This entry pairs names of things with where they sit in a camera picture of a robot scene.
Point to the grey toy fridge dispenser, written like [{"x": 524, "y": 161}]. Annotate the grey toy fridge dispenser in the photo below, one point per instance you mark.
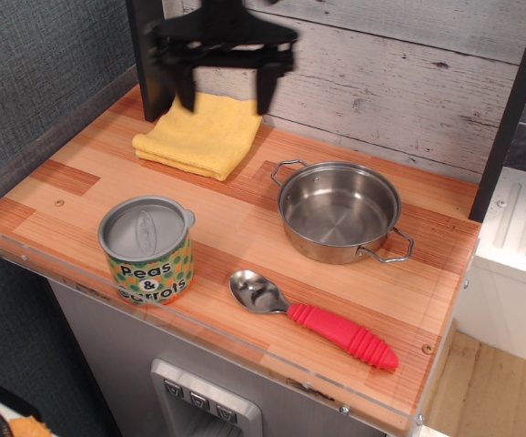
[{"x": 192, "y": 406}]

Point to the black basket with orange item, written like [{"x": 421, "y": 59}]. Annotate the black basket with orange item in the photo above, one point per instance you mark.
[{"x": 20, "y": 418}]

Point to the white toy sink unit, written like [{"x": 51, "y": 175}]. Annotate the white toy sink unit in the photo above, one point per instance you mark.
[{"x": 491, "y": 305}]

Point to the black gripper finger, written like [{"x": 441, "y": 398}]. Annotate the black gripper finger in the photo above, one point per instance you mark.
[
  {"x": 267, "y": 78},
  {"x": 183, "y": 77}
]

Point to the dark upright post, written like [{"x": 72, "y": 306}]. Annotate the dark upright post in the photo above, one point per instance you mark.
[
  {"x": 501, "y": 145},
  {"x": 156, "y": 90}
]

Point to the dark left upright post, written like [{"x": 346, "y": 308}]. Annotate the dark left upright post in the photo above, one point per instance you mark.
[{"x": 156, "y": 90}]

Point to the small steel pot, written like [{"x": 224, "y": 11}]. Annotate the small steel pot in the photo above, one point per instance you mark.
[{"x": 339, "y": 212}]

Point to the red handled metal spoon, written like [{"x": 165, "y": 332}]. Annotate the red handled metal spoon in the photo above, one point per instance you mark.
[{"x": 261, "y": 296}]

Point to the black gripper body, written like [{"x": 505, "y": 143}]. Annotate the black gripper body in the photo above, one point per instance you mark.
[{"x": 220, "y": 34}]

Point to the peas and carrots toy can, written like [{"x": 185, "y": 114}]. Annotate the peas and carrots toy can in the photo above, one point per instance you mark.
[{"x": 149, "y": 249}]

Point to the yellow folded cloth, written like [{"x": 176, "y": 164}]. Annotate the yellow folded cloth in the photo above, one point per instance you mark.
[{"x": 211, "y": 141}]

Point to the dark right upright post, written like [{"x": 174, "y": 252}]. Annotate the dark right upright post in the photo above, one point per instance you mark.
[{"x": 501, "y": 145}]

